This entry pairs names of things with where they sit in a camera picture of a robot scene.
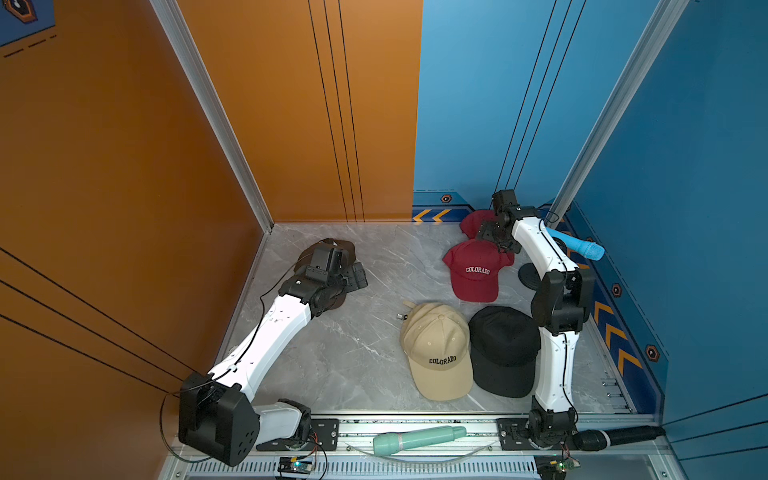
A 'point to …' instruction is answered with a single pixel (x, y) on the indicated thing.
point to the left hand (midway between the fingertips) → (354, 272)
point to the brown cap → (348, 251)
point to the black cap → (505, 343)
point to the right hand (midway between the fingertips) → (494, 239)
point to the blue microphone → (588, 249)
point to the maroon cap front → (474, 268)
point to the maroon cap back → (472, 220)
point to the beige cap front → (436, 338)
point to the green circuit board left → (292, 465)
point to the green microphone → (392, 443)
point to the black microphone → (593, 440)
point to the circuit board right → (551, 467)
